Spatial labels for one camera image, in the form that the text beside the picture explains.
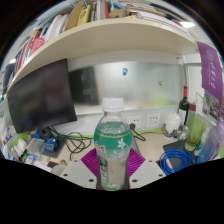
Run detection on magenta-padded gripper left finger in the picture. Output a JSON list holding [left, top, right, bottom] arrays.
[[59, 147, 102, 190]]

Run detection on purple pennant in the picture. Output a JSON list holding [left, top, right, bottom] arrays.
[[196, 41, 224, 104]]

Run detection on crumpled white tissues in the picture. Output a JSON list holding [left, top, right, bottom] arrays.
[[9, 138, 28, 158]]

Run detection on green drinking glass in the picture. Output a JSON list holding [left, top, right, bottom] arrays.
[[184, 114, 208, 153]]

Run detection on white paper sheet with writing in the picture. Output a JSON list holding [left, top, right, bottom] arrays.
[[33, 159, 53, 173]]

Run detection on black computer monitor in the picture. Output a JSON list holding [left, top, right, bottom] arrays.
[[7, 58, 78, 141]]

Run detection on grey metal laptop stand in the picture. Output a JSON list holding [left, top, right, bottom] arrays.
[[130, 134, 142, 153]]

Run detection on clear green-labelled drink bottle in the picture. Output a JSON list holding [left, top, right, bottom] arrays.
[[93, 97, 134, 192]]

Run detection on clear plastic box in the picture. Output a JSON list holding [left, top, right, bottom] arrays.
[[26, 138, 46, 158]]

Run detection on small blue electronic device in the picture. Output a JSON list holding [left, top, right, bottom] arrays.
[[44, 137, 59, 153]]

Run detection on dark wine bottle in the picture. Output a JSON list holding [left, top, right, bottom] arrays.
[[178, 84, 190, 127]]

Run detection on tangled black cables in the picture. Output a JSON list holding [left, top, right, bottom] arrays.
[[49, 126, 148, 161]]

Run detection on colourful photo poster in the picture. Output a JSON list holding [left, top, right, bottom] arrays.
[[202, 89, 224, 123]]

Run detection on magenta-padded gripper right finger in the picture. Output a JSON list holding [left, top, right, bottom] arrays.
[[127, 148, 167, 190]]

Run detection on coiled blue cable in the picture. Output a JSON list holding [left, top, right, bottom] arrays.
[[159, 149, 196, 176]]

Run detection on translucent purple water bottle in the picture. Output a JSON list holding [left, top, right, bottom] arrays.
[[196, 118, 224, 164]]

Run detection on white wall socket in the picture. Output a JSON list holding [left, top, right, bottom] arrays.
[[145, 112, 162, 129], [126, 114, 143, 130]]

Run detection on white lidded jar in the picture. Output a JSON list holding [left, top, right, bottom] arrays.
[[163, 111, 182, 138]]

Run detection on dark blue mouse pad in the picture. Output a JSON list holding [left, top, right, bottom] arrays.
[[162, 138, 201, 168]]

